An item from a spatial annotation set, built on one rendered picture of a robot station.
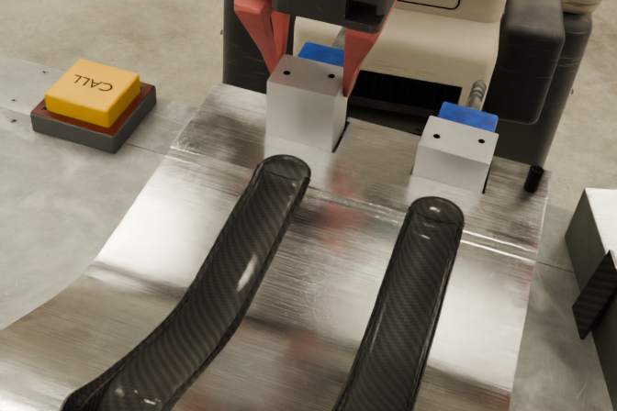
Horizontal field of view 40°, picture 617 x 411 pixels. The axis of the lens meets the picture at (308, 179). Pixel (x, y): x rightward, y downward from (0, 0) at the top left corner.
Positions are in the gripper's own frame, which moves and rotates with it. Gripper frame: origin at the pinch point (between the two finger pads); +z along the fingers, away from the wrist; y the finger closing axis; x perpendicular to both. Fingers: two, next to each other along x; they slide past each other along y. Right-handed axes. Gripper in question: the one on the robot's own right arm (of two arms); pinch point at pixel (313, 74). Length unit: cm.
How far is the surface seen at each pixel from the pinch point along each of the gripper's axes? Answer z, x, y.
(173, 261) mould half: 4.6, -15.9, -3.7
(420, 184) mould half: 4.3, -3.7, 9.2
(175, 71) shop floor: 93, 115, -68
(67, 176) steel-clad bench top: 12.8, -4.1, -19.1
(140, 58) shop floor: 93, 116, -79
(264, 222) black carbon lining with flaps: 5.0, -10.4, 0.3
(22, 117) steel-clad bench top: 12.7, 1.1, -26.5
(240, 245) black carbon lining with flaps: 5.0, -12.9, -0.5
